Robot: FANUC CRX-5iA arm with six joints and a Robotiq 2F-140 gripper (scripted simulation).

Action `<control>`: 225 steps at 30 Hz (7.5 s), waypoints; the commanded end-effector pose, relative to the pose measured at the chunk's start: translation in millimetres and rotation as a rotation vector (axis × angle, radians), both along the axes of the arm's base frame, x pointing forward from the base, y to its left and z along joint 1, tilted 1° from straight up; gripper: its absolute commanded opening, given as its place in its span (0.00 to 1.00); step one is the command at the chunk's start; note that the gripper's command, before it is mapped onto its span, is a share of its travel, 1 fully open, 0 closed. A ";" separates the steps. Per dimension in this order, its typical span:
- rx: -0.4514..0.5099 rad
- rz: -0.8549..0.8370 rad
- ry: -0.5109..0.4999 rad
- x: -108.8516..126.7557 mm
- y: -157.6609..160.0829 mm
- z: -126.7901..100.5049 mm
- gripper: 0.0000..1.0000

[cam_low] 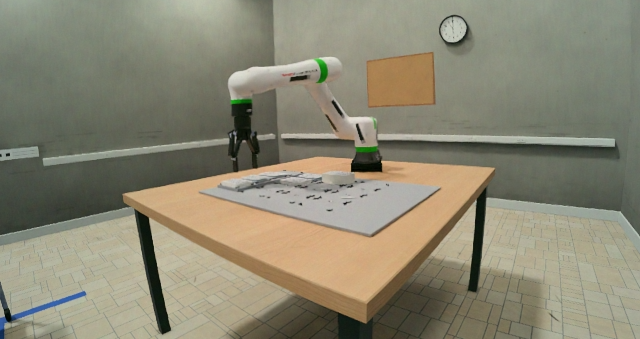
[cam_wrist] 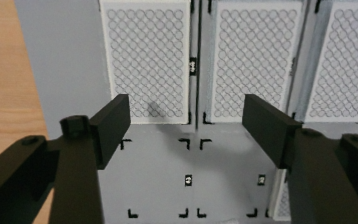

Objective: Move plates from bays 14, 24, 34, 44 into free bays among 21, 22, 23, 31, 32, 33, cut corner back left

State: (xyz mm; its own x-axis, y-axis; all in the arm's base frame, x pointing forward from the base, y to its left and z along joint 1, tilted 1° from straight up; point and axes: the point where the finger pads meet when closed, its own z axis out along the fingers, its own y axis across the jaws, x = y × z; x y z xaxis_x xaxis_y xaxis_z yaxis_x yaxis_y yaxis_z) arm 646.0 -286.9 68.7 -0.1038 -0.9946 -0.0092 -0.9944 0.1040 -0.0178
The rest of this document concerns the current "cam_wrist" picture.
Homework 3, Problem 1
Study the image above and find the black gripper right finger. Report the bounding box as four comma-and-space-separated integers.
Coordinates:
242, 94, 358, 224

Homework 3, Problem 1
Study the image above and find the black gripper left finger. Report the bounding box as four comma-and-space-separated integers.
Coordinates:
0, 94, 131, 224

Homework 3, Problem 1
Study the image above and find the grey flat deck plate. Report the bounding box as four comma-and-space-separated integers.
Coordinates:
15, 0, 223, 224

